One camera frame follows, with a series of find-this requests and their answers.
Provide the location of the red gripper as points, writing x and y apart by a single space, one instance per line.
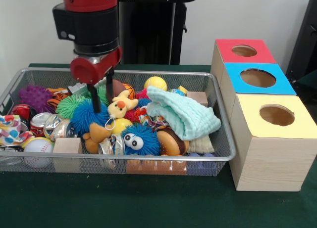
83 71

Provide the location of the green spiky ball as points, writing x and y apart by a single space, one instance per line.
67 105

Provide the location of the mint green cloth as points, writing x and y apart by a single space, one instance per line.
185 114

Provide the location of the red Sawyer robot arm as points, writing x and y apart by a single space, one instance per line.
91 22

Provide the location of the shallow metal mesh bin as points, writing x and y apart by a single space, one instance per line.
224 139

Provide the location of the wooden box with three holes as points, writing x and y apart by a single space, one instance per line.
270 163

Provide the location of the yellow plush duck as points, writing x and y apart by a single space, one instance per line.
121 106

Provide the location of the yellow foam ball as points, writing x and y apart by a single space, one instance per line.
155 82

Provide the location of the blue spiky ball with eyes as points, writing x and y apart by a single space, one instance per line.
146 141

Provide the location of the purple spiky ball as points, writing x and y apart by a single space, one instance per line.
34 97

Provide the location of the toy hamburger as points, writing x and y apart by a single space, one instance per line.
171 141

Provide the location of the cream cloth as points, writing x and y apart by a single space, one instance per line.
200 145

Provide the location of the dark green side table cloth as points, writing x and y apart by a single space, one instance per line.
309 89

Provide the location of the black panel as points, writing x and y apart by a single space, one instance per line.
304 40

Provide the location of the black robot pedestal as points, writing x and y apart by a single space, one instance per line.
148 27

